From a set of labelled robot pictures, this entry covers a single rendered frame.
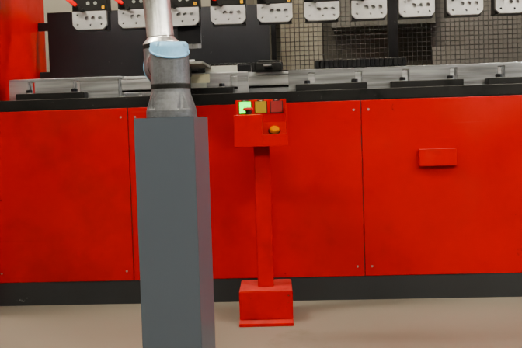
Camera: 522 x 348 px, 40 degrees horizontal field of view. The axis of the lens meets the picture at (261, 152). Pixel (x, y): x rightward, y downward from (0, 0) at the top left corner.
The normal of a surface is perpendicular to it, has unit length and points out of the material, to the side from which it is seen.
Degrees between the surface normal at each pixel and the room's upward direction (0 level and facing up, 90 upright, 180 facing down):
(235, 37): 90
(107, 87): 90
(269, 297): 90
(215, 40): 90
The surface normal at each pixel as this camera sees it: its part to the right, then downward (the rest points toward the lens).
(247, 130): -0.02, 0.04
